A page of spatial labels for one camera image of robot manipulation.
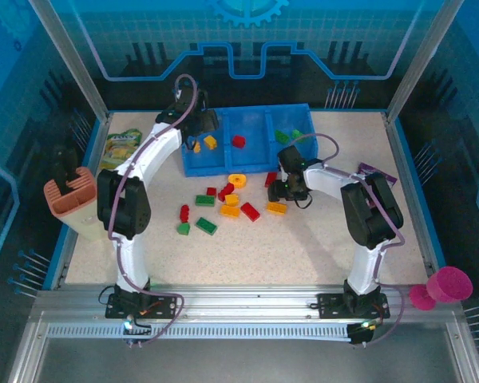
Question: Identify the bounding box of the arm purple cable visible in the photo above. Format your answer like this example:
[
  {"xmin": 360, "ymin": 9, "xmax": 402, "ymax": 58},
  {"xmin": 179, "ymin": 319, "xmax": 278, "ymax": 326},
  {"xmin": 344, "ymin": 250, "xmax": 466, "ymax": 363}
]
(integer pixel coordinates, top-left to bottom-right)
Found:
[
  {"xmin": 106, "ymin": 74, "xmax": 184, "ymax": 348},
  {"xmin": 293, "ymin": 133, "xmax": 406, "ymax": 347}
]

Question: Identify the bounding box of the slotted grey cable duct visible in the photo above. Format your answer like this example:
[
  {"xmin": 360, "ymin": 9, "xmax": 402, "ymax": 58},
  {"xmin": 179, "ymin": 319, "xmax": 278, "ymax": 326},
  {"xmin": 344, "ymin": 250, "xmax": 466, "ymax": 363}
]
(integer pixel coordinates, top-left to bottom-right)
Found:
[{"xmin": 46, "ymin": 322, "xmax": 354, "ymax": 342}]

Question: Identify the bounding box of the aluminium frame post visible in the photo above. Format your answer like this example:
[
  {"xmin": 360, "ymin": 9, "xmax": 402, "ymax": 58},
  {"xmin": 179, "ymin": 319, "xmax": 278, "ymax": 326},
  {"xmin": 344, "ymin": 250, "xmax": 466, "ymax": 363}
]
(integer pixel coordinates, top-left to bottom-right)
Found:
[
  {"xmin": 384, "ymin": 0, "xmax": 455, "ymax": 123},
  {"xmin": 27, "ymin": 0, "xmax": 112, "ymax": 123}
]

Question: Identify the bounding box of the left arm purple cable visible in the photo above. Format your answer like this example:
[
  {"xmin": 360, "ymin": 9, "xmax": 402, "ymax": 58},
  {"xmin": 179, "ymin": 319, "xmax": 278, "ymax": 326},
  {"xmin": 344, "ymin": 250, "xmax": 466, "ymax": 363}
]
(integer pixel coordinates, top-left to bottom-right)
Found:
[{"xmin": 106, "ymin": 74, "xmax": 184, "ymax": 348}]

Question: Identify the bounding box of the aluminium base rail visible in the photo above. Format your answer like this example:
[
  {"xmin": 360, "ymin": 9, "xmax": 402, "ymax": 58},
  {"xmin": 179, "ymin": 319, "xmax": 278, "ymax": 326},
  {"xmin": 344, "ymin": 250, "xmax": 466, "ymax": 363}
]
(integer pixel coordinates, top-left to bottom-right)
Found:
[{"xmin": 31, "ymin": 283, "xmax": 464, "ymax": 326}]

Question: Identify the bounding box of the purple foil bag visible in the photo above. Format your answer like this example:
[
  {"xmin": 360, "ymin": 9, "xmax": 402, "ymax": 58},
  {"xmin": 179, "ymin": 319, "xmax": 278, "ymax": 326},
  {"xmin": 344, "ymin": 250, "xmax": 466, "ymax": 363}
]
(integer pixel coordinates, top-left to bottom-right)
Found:
[{"xmin": 357, "ymin": 161, "xmax": 398, "ymax": 187}]

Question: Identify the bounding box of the terracotta cream slotted holder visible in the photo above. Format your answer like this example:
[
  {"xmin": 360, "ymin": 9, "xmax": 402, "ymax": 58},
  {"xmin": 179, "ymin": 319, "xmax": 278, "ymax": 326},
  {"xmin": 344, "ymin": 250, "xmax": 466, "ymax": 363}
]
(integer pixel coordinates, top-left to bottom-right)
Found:
[{"xmin": 43, "ymin": 166, "xmax": 105, "ymax": 242}]

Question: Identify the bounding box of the black tool in holder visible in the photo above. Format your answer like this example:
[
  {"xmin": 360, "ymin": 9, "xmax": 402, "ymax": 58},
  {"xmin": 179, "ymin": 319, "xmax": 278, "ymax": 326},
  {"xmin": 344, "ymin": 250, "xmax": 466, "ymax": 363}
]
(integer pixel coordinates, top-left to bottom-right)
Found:
[{"xmin": 51, "ymin": 145, "xmax": 81, "ymax": 196}]

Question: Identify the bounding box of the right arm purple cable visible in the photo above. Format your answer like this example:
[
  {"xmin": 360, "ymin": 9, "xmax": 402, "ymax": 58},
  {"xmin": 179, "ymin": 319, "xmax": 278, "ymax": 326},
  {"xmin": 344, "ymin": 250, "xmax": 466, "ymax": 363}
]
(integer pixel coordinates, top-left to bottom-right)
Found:
[{"xmin": 293, "ymin": 133, "xmax": 406, "ymax": 347}]

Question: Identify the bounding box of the green yellow snack bag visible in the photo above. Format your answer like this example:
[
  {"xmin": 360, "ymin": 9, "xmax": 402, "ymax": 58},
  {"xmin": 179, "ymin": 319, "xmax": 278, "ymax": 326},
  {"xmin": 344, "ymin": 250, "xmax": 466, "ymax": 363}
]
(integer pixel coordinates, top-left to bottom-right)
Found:
[{"xmin": 100, "ymin": 128, "xmax": 144, "ymax": 171}]

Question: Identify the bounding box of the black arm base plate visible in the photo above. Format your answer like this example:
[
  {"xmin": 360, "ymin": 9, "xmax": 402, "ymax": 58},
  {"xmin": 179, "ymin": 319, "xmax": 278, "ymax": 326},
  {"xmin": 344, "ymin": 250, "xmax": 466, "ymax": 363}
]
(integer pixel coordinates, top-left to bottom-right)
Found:
[
  {"xmin": 105, "ymin": 292, "xmax": 180, "ymax": 320},
  {"xmin": 316, "ymin": 292, "xmax": 391, "ymax": 320}
]

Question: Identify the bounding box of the blue three-compartment plastic bin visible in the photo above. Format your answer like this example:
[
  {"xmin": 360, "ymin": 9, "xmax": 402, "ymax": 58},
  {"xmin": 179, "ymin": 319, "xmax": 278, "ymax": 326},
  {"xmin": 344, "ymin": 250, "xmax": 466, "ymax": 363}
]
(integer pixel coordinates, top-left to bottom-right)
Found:
[{"xmin": 182, "ymin": 103, "xmax": 320, "ymax": 178}]

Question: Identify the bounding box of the pink cup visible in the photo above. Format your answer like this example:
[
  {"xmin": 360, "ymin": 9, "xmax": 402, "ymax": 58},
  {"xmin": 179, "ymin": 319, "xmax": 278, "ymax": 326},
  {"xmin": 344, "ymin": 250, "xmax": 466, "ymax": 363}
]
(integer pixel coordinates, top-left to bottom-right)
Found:
[{"xmin": 408, "ymin": 266, "xmax": 474, "ymax": 313}]

